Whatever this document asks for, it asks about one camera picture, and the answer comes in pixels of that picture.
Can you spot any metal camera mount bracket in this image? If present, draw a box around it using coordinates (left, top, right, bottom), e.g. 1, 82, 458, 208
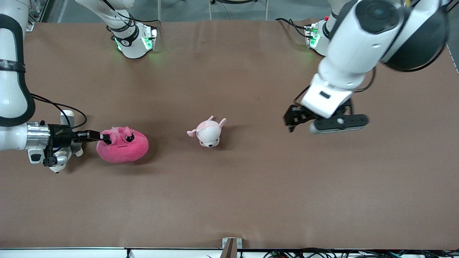
222, 238, 242, 258

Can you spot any black cable bundle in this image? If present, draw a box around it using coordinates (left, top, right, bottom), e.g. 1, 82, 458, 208
264, 248, 459, 258

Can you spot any grey white husky plush toy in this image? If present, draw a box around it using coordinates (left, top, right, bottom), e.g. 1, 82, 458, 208
48, 110, 84, 173

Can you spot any small pale pink plush toy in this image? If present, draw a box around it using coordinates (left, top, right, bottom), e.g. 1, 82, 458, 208
187, 115, 227, 148

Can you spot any aluminium frame post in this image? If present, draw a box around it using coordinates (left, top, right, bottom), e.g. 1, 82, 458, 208
26, 0, 48, 32

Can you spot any round hot pink plush toy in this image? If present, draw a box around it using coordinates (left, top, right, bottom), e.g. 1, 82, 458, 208
96, 126, 149, 164

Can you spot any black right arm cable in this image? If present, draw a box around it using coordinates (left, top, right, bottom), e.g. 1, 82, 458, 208
30, 93, 88, 132

